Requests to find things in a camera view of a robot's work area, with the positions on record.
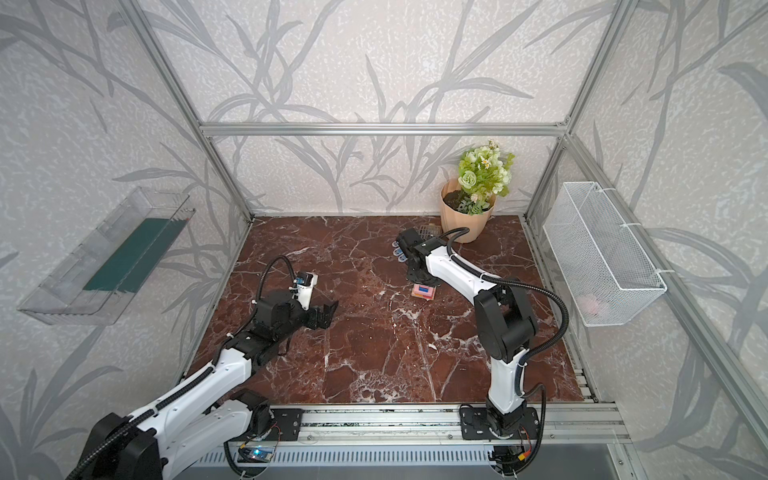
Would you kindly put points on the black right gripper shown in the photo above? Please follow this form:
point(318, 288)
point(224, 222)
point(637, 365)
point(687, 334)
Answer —
point(405, 246)

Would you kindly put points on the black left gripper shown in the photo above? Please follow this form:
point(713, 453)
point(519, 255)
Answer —
point(318, 314)

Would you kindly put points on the pink block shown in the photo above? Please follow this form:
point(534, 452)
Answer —
point(415, 292)

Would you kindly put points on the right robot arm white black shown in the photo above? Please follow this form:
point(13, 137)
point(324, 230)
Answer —
point(505, 321)

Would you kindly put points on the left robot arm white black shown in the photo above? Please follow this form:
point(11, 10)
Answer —
point(210, 407)

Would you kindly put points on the blue dotted work glove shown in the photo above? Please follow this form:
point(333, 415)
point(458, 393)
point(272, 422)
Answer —
point(399, 253)

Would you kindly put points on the grey slotted scoop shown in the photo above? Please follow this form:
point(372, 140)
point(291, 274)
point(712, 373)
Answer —
point(428, 231)

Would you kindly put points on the beige flower pot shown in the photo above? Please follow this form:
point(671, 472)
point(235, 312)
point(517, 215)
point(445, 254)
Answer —
point(451, 219)

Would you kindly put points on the green artificial plant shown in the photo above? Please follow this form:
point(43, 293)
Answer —
point(484, 173)

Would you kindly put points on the green circuit board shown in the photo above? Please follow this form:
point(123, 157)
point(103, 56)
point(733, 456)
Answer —
point(255, 454)

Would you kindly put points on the clear plastic tray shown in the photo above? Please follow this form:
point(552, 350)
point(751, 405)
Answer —
point(95, 283)

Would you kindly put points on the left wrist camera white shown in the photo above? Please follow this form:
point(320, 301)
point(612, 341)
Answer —
point(303, 285)

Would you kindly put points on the white wire basket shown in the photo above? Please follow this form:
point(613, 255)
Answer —
point(608, 273)

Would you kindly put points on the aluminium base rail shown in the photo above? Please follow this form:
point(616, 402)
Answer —
point(326, 425)

